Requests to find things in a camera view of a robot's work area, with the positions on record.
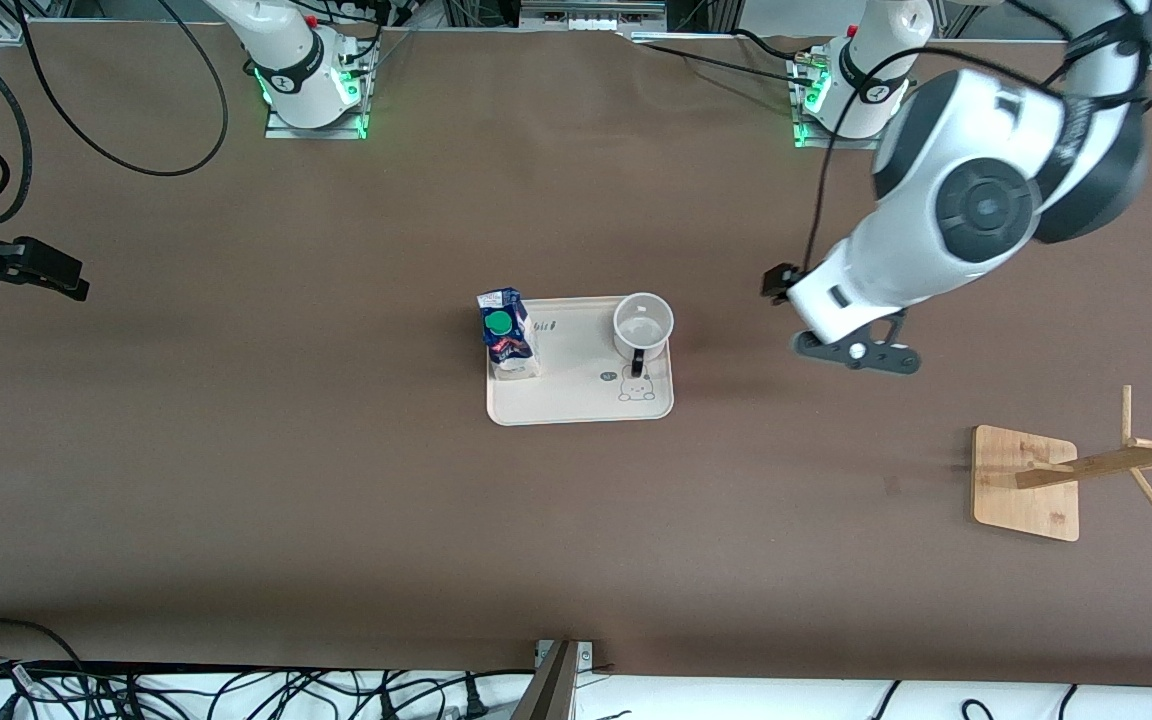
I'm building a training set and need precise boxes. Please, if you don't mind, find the cream tray rabbit print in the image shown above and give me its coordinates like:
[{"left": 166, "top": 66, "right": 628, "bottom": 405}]
[{"left": 486, "top": 295, "right": 675, "bottom": 427}]

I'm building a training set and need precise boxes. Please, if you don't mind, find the grey metal post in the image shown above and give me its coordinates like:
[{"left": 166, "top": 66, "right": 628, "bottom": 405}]
[{"left": 511, "top": 640, "right": 579, "bottom": 720}]

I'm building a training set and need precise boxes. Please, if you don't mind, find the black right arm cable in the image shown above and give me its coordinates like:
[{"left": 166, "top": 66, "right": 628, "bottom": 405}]
[{"left": 0, "top": 0, "right": 230, "bottom": 229}]

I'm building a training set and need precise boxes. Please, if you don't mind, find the long black table cable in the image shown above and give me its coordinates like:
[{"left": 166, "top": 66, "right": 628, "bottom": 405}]
[{"left": 634, "top": 38, "right": 809, "bottom": 85}]

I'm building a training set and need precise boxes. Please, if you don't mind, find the short black table cable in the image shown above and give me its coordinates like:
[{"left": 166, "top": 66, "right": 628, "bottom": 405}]
[{"left": 734, "top": 28, "right": 815, "bottom": 61}]

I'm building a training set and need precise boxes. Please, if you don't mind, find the wooden mug tree rack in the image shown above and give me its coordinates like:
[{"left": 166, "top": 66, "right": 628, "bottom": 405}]
[{"left": 971, "top": 385, "right": 1152, "bottom": 543}]

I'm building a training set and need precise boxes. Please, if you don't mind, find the silver bracket plate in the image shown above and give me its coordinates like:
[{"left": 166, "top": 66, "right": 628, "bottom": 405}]
[{"left": 534, "top": 640, "right": 595, "bottom": 673}]

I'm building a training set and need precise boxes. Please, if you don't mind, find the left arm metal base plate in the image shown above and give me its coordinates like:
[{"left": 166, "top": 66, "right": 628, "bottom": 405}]
[{"left": 791, "top": 50, "right": 902, "bottom": 151}]

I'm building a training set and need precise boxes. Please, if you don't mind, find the blue white milk carton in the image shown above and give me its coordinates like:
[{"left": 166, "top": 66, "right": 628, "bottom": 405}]
[{"left": 476, "top": 288, "right": 543, "bottom": 382}]

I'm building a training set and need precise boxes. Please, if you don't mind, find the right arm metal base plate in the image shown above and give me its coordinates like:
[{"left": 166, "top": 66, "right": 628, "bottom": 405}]
[{"left": 264, "top": 45, "right": 369, "bottom": 141}]

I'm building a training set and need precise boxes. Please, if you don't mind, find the silver metal frame rail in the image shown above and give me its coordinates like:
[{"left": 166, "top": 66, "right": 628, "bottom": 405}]
[{"left": 521, "top": 0, "right": 667, "bottom": 31}]

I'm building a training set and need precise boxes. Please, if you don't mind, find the white mug black handle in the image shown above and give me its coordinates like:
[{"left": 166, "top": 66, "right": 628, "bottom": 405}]
[{"left": 613, "top": 292, "right": 675, "bottom": 379}]

